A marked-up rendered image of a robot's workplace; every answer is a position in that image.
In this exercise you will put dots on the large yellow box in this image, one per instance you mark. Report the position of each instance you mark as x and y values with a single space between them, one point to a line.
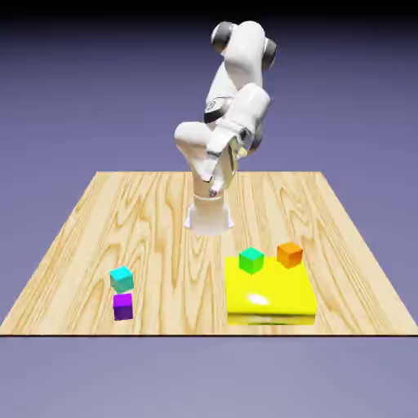
271 290

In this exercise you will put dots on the small orange cube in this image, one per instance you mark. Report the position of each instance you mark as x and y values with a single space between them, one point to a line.
289 254

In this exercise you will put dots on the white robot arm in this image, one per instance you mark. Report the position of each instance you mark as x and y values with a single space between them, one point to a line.
243 58

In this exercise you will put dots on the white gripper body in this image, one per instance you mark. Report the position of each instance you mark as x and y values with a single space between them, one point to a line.
219 152

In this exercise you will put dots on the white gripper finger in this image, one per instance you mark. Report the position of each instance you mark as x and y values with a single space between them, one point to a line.
214 191

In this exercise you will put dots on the small purple cube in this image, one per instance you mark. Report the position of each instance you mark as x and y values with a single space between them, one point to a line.
123 306

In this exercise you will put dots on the small cyan cube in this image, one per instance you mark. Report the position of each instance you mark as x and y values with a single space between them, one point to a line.
121 279

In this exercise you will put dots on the small green cube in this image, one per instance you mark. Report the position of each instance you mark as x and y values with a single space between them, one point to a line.
251 260

